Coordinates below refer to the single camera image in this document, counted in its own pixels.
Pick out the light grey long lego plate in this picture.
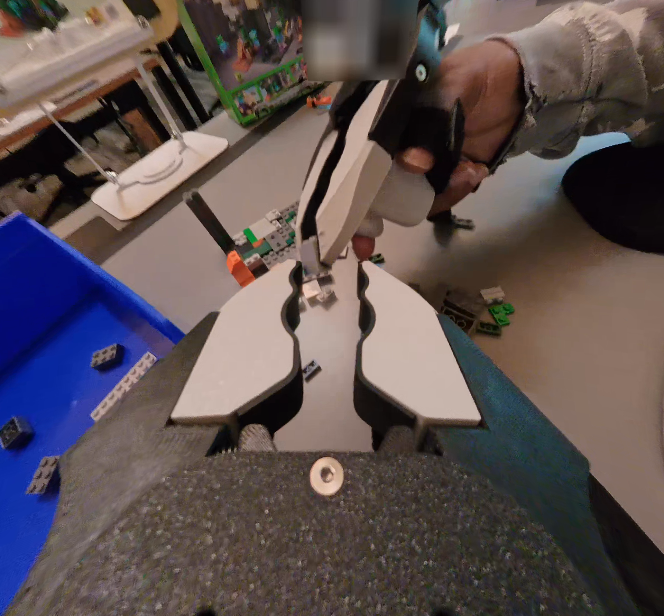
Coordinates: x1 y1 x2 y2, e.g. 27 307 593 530
90 351 158 422

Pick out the grey six-stud lego plate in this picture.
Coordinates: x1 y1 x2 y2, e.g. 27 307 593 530
26 455 60 496

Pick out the dark grey four-stud lego plate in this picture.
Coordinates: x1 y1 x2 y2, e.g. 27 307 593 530
302 236 333 284

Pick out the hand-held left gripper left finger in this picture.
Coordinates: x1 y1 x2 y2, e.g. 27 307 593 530
170 260 305 429

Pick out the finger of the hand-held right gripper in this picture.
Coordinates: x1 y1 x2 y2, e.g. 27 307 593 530
315 79 400 268
295 126 345 272

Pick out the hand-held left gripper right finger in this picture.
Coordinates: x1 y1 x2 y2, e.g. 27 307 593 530
354 261 483 435

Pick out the black office chair seat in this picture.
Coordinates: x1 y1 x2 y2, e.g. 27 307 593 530
562 141 664 254

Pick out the lego set box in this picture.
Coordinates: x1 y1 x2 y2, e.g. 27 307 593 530
156 0 333 126

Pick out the dark grey studded lego brick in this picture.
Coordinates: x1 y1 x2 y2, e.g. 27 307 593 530
443 289 486 316

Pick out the person's right hand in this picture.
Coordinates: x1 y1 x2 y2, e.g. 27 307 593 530
399 39 524 218

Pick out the light grey smooth lego piece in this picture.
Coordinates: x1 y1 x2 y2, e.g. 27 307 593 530
302 281 338 311

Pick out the wooden office desk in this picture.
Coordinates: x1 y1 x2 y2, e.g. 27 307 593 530
0 50 167 160

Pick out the blue plastic storage bin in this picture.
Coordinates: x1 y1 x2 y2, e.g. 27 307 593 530
0 211 186 596

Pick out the small dark grey lego brick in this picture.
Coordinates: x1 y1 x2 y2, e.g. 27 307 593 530
0 416 34 451

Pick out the white stand base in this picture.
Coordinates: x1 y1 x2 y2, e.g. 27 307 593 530
0 0 229 221

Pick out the grey and orange lego build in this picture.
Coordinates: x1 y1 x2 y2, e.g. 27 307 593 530
184 191 312 287

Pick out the lego instruction booklet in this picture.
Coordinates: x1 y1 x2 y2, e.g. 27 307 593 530
0 0 128 64

